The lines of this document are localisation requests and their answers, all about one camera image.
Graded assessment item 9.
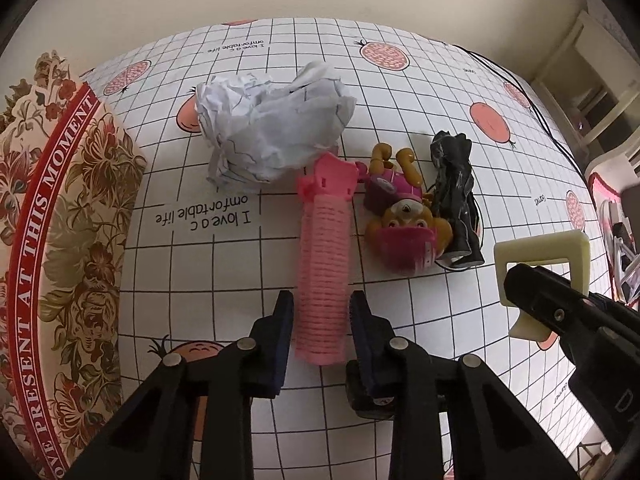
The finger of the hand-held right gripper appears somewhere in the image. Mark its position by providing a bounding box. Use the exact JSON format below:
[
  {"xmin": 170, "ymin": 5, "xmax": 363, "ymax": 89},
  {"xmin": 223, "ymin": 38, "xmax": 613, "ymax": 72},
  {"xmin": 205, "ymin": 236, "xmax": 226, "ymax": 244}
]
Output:
[{"xmin": 502, "ymin": 262, "xmax": 609, "ymax": 337}]

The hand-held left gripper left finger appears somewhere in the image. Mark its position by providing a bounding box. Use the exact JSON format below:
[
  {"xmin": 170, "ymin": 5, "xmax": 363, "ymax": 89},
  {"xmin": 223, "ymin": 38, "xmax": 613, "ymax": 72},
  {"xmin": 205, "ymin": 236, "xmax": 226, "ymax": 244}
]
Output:
[{"xmin": 65, "ymin": 290, "xmax": 296, "ymax": 480}]

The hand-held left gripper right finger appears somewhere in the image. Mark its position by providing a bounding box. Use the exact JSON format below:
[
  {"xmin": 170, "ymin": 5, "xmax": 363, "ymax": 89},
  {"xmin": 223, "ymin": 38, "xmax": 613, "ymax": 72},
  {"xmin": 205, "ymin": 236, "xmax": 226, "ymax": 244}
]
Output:
[{"xmin": 345, "ymin": 290, "xmax": 578, "ymax": 480}]

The cream plastic square frame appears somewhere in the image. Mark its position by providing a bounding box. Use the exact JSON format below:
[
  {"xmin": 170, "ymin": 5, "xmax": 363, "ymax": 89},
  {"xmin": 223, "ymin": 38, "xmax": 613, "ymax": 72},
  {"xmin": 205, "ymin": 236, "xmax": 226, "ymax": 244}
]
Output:
[{"xmin": 493, "ymin": 230, "xmax": 590, "ymax": 343}]

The pink hair roller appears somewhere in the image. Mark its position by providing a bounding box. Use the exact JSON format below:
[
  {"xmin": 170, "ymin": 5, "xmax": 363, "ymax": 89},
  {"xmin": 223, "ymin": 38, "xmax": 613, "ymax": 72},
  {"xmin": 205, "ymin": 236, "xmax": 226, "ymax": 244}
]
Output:
[{"xmin": 294, "ymin": 154, "xmax": 359, "ymax": 366}]

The pink and tan puppy toy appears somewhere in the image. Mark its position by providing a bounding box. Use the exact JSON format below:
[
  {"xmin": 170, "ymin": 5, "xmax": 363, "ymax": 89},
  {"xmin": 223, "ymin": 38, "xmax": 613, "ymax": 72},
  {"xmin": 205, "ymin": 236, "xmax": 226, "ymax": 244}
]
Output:
[{"xmin": 355, "ymin": 142, "xmax": 453, "ymax": 273}]

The white paper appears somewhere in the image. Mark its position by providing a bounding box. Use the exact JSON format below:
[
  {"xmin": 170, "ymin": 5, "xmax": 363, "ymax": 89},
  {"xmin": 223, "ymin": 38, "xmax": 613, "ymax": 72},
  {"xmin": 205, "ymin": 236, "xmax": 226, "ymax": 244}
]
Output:
[{"xmin": 194, "ymin": 60, "xmax": 357, "ymax": 188}]

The floral red-rimmed box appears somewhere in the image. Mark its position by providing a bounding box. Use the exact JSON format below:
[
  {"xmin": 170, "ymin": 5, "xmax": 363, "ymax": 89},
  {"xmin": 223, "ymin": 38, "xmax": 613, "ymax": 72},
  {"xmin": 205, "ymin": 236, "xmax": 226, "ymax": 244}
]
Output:
[{"xmin": 0, "ymin": 50, "xmax": 148, "ymax": 480}]

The desktop with checked fruit cloth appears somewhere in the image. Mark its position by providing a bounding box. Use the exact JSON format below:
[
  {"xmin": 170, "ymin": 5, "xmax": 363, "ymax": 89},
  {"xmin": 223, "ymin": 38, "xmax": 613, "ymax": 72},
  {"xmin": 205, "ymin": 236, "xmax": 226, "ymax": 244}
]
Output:
[{"xmin": 80, "ymin": 17, "xmax": 621, "ymax": 480}]

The black toy figure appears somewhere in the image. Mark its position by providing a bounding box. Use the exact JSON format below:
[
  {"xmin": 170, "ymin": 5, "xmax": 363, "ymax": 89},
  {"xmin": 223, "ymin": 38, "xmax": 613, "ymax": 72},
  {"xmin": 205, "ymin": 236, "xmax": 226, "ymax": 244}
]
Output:
[{"xmin": 430, "ymin": 130, "xmax": 486, "ymax": 268}]

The white plastic chair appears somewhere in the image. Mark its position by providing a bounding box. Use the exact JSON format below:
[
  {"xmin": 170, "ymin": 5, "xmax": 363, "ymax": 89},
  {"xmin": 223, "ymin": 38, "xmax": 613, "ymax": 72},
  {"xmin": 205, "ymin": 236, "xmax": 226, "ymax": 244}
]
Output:
[{"xmin": 585, "ymin": 140, "xmax": 640, "ymax": 196}]

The cream shelf unit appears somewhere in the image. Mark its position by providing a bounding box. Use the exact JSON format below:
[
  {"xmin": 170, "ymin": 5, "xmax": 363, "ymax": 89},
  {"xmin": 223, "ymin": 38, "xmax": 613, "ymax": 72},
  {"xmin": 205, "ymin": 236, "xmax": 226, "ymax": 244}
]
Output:
[{"xmin": 530, "ymin": 7, "xmax": 640, "ymax": 161}]

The black cable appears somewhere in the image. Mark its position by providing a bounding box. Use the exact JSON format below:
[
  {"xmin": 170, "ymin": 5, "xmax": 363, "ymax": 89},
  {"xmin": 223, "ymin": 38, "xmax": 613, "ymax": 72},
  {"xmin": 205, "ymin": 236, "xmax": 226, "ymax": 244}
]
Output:
[{"xmin": 452, "ymin": 45, "xmax": 586, "ymax": 176}]

